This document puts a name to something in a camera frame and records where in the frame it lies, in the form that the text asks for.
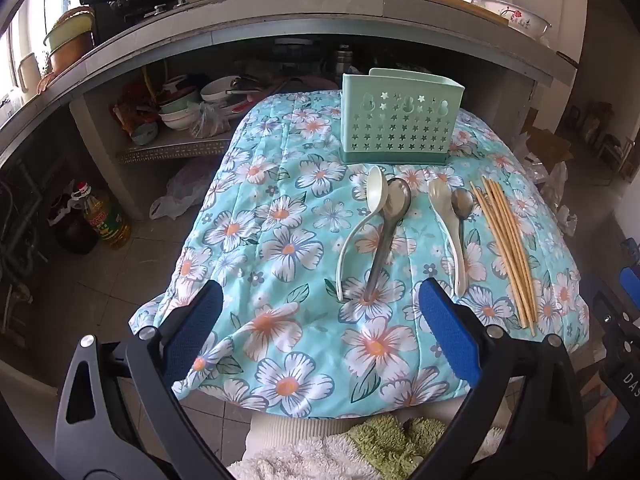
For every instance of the bunch of bamboo chopsticks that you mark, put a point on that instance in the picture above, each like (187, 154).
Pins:
(507, 250)

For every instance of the floral turquoise blanket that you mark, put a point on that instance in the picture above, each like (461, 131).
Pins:
(300, 260)

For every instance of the clear knotted plastic bag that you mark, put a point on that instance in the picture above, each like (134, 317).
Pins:
(207, 122)

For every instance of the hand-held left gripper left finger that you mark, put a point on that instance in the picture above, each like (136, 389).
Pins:
(192, 330)

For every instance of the white plastic bag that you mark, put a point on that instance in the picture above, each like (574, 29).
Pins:
(175, 195)

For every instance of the white mug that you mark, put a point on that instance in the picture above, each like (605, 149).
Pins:
(28, 72)

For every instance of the patterned metal shelf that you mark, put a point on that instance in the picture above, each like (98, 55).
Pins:
(175, 150)

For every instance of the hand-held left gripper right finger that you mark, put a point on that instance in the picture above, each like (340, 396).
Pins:
(450, 335)

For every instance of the small metal spoon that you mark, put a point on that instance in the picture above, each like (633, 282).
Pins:
(462, 202)

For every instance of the green enamel pot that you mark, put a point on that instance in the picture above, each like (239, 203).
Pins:
(70, 30)

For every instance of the copper pot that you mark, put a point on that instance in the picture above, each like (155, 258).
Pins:
(72, 57)

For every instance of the cooking oil bottle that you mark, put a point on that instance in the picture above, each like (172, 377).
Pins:
(107, 220)

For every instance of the green plastic utensil basket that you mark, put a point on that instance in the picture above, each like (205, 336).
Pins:
(400, 130)

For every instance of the crumpled clear plastic bags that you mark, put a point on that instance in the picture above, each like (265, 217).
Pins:
(555, 190)

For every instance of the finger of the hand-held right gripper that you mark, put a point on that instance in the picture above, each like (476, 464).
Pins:
(632, 285)
(607, 310)

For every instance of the black gas stove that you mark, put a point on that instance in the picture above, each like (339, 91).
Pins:
(125, 12)

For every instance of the large metal spoon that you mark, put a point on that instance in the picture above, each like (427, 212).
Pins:
(397, 200)

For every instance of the grey concrete kitchen counter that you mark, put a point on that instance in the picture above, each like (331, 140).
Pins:
(300, 12)

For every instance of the white ceramic bowl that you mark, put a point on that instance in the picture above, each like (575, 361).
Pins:
(220, 87)

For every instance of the white floral enamel basin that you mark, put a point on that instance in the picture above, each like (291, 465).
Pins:
(515, 15)

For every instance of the steel thermos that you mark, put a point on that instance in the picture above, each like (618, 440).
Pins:
(342, 60)

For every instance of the large white plastic spoon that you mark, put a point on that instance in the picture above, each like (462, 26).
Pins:
(375, 187)

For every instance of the stack of ceramic bowls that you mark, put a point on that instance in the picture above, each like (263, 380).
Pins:
(177, 110)

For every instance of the cardboard box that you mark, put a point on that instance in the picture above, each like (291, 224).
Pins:
(550, 145)

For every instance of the red food packets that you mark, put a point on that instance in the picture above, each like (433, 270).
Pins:
(135, 110)

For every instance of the dark ceramic jar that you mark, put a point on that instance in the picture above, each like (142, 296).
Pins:
(75, 237)

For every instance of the small white plastic spoon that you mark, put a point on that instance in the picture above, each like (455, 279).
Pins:
(440, 195)

